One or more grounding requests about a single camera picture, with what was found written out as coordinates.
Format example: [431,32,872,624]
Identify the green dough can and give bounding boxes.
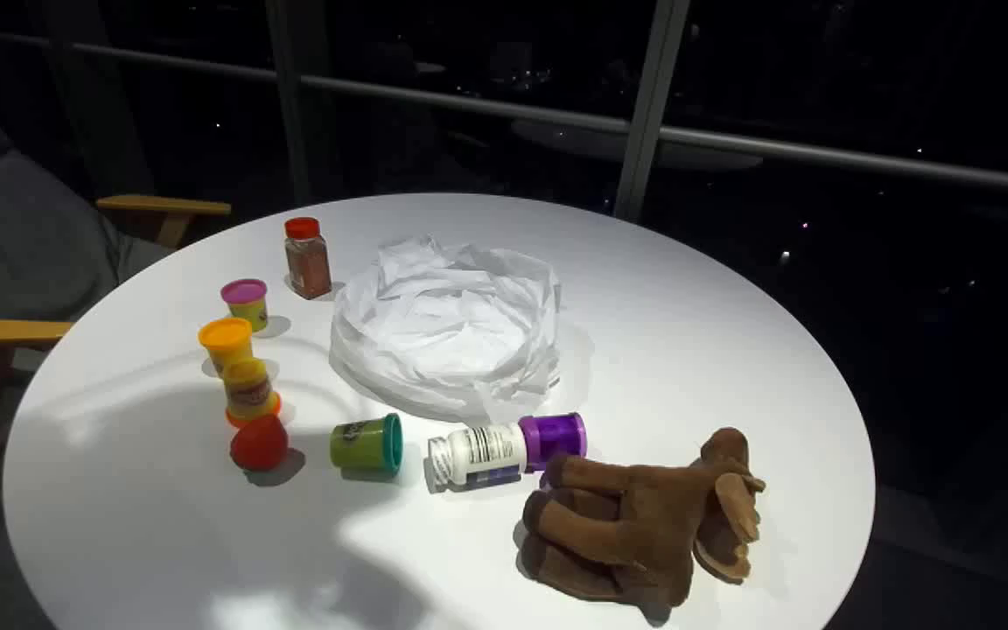
[327,411,405,484]

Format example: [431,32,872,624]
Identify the brown spice jar red lid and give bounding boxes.
[280,213,336,304]

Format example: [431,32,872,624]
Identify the red round toy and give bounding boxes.
[227,413,293,476]

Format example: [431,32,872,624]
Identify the dough can amber lid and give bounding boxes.
[197,314,259,377]

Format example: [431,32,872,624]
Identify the clear plastic bowl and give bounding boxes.
[327,232,566,428]

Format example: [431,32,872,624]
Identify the purple plastic cup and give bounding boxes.
[514,411,593,474]

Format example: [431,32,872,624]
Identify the white pill bottle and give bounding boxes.
[419,420,529,497]

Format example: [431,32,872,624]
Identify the brown plush toy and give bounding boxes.
[514,425,769,630]

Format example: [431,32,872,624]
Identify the grey chair wooden armrests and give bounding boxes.
[0,67,237,533]

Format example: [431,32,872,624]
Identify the grey window rail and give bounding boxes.
[0,22,1008,202]

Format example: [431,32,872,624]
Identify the grey window post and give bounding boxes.
[610,0,696,223]

